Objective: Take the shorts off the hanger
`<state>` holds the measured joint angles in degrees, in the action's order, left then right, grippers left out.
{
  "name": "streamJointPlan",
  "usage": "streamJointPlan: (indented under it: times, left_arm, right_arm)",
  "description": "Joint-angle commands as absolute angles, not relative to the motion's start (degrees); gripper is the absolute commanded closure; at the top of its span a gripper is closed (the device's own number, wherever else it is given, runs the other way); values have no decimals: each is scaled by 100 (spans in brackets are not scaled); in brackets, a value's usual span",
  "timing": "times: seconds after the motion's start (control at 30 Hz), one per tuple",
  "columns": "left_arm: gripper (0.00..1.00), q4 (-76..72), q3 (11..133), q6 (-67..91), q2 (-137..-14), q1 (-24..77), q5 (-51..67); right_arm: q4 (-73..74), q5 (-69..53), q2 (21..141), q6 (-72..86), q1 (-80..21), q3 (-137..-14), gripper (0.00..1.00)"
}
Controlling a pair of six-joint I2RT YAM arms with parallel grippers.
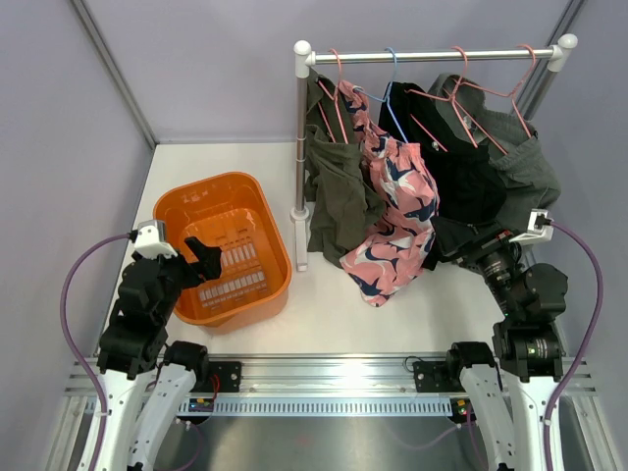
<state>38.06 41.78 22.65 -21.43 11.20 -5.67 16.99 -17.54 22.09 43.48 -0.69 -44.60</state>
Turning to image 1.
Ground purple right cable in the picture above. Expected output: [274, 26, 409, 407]
[542, 221, 604, 471]

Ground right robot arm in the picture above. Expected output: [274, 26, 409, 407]
[431, 209, 568, 470]

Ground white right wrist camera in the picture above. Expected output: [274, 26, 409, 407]
[509, 209, 553, 246]

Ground purple cable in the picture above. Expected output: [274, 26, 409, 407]
[59, 232, 136, 471]
[542, 221, 604, 471]

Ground metal clothes rack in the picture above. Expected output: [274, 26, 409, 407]
[290, 33, 578, 272]

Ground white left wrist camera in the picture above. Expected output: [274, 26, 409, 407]
[133, 220, 179, 259]

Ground grey green shorts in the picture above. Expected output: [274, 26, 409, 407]
[429, 74, 561, 233]

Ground blue wire hanger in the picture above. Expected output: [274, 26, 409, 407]
[351, 46, 409, 144]

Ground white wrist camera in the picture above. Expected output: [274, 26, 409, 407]
[509, 209, 553, 246]
[133, 220, 179, 259]

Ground white slotted cable duct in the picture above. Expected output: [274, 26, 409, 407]
[176, 396, 453, 417]

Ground orange plastic laundry basket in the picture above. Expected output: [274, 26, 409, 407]
[153, 172, 292, 335]

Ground pink wire hanger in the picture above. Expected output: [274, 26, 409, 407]
[405, 45, 509, 156]
[316, 47, 350, 145]
[458, 43, 537, 141]

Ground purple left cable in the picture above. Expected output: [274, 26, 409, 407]
[59, 232, 136, 471]

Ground aluminium mounting rail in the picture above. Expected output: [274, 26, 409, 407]
[63, 355, 600, 398]

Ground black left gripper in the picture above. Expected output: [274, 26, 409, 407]
[147, 236, 221, 324]

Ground olive green shorts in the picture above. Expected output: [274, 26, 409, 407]
[304, 71, 384, 267]

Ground pink shark print shorts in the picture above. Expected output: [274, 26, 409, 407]
[340, 80, 440, 307]

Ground black shorts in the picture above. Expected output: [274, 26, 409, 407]
[377, 80, 509, 272]

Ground left aluminium frame post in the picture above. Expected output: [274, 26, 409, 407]
[68, 0, 158, 151]

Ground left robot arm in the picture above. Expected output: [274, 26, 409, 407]
[60, 230, 222, 470]

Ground aluminium frame post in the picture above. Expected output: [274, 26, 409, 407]
[68, 0, 158, 151]
[516, 0, 588, 121]

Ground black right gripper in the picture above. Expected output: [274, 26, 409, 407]
[432, 214, 522, 319]

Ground right aluminium frame post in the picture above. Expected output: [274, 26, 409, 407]
[516, 0, 588, 121]

